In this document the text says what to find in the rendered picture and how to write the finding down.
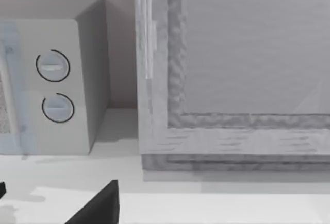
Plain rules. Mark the grey cabinet door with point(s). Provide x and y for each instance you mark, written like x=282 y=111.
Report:
x=245 y=54

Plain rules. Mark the pale microwave oven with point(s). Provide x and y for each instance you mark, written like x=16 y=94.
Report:
x=77 y=85

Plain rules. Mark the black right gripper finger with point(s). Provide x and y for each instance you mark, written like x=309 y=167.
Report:
x=104 y=206

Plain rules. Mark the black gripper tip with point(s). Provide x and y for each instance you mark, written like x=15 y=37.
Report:
x=2 y=189

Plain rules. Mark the grey wooden cabinet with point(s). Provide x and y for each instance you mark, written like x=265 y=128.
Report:
x=154 y=105

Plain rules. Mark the grey microwave knob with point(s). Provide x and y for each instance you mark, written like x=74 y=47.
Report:
x=52 y=65
x=58 y=107

